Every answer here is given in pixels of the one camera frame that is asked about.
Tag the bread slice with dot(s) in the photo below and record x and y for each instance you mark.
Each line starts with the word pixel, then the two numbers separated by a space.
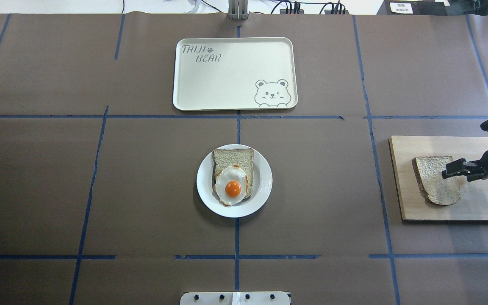
pixel 241 157
pixel 433 187

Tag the bamboo cutting board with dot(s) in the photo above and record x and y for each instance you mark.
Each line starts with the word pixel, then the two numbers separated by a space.
pixel 473 205

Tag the fried egg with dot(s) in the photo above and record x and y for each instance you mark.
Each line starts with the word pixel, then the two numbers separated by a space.
pixel 231 185

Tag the grey camera post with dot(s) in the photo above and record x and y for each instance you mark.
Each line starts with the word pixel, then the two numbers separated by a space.
pixel 238 10

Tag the black power strip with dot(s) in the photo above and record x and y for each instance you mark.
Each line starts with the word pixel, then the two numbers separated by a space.
pixel 288 7

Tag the black box with label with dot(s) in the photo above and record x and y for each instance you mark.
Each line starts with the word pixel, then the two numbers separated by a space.
pixel 414 7

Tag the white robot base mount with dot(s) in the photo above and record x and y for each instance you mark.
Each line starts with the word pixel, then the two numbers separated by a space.
pixel 237 298

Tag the cream bear serving tray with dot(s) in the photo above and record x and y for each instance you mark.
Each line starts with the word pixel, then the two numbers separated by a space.
pixel 234 73

